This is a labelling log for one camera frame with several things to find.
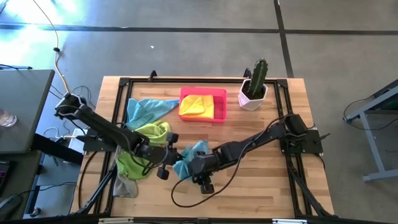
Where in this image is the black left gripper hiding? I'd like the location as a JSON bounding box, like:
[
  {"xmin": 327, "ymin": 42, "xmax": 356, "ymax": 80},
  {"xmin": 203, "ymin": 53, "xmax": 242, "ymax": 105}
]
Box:
[{"xmin": 141, "ymin": 142, "xmax": 185, "ymax": 182}]

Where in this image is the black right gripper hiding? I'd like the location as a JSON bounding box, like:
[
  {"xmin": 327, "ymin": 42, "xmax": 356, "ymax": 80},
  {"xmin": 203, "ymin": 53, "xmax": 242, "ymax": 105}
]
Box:
[{"xmin": 188, "ymin": 147, "xmax": 227, "ymax": 185}]

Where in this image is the teal microfiber towel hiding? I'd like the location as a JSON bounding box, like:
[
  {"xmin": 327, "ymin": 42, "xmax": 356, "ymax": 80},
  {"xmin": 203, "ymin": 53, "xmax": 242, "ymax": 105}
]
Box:
[{"xmin": 172, "ymin": 140, "xmax": 211, "ymax": 180}]

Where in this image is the lime microfiber towel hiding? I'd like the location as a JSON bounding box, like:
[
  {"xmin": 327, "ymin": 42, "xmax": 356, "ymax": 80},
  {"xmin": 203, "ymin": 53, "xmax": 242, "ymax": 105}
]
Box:
[{"xmin": 134, "ymin": 119, "xmax": 172, "ymax": 147}]

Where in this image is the bright green microfiber towel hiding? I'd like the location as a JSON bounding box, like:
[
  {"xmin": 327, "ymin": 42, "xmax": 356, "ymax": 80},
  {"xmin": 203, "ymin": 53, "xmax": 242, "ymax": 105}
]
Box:
[{"xmin": 116, "ymin": 149, "xmax": 156, "ymax": 181}]

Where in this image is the yellow microfiber towel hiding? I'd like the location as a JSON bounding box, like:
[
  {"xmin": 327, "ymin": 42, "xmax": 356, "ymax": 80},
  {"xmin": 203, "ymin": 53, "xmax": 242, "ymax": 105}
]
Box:
[{"xmin": 178, "ymin": 94, "xmax": 215, "ymax": 119}]

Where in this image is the light blue microfiber towel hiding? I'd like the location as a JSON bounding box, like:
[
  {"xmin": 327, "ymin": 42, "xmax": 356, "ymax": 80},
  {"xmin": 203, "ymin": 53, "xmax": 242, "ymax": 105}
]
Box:
[{"xmin": 125, "ymin": 98, "xmax": 180, "ymax": 131}]

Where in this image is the grey microfiber towel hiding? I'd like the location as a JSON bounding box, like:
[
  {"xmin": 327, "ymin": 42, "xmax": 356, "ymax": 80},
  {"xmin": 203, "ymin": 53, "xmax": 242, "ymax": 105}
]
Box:
[{"xmin": 112, "ymin": 146, "xmax": 139, "ymax": 199}]

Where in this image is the pink plastic bin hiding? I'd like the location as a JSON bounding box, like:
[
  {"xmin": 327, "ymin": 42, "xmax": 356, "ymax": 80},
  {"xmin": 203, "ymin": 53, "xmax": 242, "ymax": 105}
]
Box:
[{"xmin": 177, "ymin": 84, "xmax": 228, "ymax": 124}]

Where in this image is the white faceted plant pot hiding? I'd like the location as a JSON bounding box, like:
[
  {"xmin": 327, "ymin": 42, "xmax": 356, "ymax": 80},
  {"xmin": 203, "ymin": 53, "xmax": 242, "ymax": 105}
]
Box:
[{"xmin": 238, "ymin": 78, "xmax": 269, "ymax": 111}]

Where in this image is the white strip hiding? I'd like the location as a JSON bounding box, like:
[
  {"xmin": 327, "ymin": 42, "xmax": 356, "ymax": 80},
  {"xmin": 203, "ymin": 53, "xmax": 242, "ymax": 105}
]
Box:
[
  {"xmin": 272, "ymin": 218, "xmax": 308, "ymax": 224},
  {"xmin": 98, "ymin": 217, "xmax": 134, "ymax": 224}
]

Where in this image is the white power adapter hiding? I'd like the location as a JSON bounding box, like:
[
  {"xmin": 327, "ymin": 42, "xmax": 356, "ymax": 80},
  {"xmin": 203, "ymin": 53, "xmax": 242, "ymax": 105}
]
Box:
[{"xmin": 67, "ymin": 128, "xmax": 86, "ymax": 153}]

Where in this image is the black desk support bar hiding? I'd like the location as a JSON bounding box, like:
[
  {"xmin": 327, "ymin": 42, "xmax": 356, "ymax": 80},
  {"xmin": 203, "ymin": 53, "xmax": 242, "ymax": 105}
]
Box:
[{"xmin": 30, "ymin": 133, "xmax": 85, "ymax": 166}]

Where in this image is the grey desk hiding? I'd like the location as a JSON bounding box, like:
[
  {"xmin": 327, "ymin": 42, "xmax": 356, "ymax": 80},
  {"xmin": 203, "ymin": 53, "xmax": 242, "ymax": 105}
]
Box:
[{"xmin": 0, "ymin": 68, "xmax": 56, "ymax": 156}]

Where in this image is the clear drinking glass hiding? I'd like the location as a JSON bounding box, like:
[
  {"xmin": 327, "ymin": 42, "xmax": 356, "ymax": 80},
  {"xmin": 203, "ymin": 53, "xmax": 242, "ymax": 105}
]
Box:
[{"xmin": 0, "ymin": 108, "xmax": 18, "ymax": 128}]

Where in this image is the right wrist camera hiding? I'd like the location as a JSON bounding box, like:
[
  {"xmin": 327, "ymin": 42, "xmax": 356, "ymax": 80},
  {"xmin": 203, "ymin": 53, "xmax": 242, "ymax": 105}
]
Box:
[{"xmin": 200, "ymin": 182, "xmax": 216, "ymax": 195}]

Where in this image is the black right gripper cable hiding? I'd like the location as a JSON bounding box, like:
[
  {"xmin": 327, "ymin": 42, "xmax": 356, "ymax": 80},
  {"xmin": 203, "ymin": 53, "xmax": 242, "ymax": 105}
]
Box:
[{"xmin": 170, "ymin": 146, "xmax": 249, "ymax": 208}]

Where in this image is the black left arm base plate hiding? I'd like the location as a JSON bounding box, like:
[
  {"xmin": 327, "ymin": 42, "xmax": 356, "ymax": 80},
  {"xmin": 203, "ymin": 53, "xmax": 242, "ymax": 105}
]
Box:
[{"xmin": 77, "ymin": 127, "xmax": 118, "ymax": 153}]

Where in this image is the black aluminium table frame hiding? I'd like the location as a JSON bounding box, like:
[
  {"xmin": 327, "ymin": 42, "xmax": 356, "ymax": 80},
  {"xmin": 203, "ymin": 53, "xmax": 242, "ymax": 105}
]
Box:
[{"xmin": 68, "ymin": 70, "xmax": 336, "ymax": 220}]

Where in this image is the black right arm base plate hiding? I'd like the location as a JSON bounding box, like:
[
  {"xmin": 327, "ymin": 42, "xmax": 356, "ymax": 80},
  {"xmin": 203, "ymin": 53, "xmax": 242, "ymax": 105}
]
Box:
[{"xmin": 279, "ymin": 129, "xmax": 324, "ymax": 155}]

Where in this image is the black floor cable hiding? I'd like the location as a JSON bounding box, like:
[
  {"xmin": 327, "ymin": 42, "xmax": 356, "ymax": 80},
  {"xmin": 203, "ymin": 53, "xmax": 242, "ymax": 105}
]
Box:
[{"xmin": 343, "ymin": 97, "xmax": 398, "ymax": 131}]

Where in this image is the yellow floor cable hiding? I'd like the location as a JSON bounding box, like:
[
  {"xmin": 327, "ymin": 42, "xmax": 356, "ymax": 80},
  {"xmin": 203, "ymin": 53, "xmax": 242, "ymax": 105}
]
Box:
[{"xmin": 32, "ymin": 0, "xmax": 74, "ymax": 98}]

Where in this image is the grey metal table frame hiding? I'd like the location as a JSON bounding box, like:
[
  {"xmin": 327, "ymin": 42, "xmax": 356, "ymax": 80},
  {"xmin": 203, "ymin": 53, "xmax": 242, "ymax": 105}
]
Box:
[{"xmin": 343, "ymin": 79, "xmax": 398, "ymax": 183}]

